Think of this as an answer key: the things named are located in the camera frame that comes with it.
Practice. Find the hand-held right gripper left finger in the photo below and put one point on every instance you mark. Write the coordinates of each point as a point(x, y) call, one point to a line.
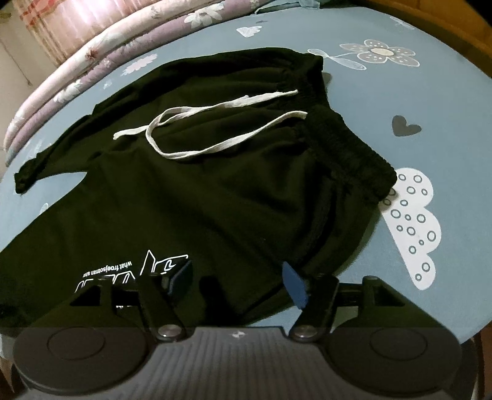
point(180, 279)

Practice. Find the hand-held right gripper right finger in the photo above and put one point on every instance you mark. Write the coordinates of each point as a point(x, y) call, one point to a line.
point(294, 284)

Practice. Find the blue printed bed sheet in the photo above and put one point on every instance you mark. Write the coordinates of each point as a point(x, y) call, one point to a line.
point(442, 96)

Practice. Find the folded floral quilt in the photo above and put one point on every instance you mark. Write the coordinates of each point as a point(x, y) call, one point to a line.
point(96, 50)

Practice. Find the blue printed pillow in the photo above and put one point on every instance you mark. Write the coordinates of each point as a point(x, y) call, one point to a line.
point(307, 3)

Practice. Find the red striped curtain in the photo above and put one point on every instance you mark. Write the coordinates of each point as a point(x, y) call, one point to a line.
point(57, 19)

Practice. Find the wooden headboard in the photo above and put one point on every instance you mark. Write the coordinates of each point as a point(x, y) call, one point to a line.
point(461, 34)

